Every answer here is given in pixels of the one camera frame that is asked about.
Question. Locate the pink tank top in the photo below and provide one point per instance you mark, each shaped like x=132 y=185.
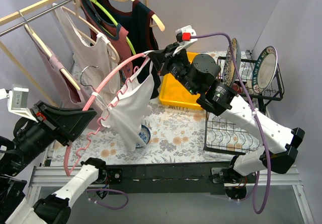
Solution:
x=71 y=92

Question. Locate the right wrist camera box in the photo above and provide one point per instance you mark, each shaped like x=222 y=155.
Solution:
x=184 y=37

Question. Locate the yellow plastic bin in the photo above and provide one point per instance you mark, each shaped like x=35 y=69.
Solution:
x=172 y=93

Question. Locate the cream white tank top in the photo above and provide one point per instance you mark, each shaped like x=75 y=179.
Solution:
x=96 y=57

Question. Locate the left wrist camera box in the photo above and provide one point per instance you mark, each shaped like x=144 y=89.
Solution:
x=17 y=98

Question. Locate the lime green hanger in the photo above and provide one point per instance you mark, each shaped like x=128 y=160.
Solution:
x=110 y=20

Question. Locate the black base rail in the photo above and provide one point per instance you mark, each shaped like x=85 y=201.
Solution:
x=164 y=178

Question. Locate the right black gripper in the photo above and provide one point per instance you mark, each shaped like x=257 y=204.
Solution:
x=166 y=62

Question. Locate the red patterned bowl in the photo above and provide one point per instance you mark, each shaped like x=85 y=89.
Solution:
x=237 y=88

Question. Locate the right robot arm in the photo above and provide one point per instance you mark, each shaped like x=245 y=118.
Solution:
x=199 y=76

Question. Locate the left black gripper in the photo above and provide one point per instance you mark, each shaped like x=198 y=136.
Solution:
x=51 y=124

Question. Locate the green rimmed white plate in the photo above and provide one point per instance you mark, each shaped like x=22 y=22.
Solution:
x=264 y=69

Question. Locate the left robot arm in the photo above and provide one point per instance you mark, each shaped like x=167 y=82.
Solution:
x=31 y=137

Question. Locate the black wire dish rack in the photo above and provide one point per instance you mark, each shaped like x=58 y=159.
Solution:
x=237 y=133

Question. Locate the blue white ceramic bowl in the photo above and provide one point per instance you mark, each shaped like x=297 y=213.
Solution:
x=145 y=134

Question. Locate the wooden clothes rack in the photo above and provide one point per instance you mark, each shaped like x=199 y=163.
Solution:
x=22 y=13

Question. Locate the floral tablecloth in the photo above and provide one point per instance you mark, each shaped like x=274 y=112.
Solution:
x=177 y=135

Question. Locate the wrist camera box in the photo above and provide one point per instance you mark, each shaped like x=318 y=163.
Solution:
x=17 y=98
x=184 y=37

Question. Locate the floral patterned plate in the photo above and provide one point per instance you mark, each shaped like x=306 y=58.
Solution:
x=232 y=63

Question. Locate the navy maroon tank top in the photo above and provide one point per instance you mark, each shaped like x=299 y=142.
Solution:
x=141 y=38

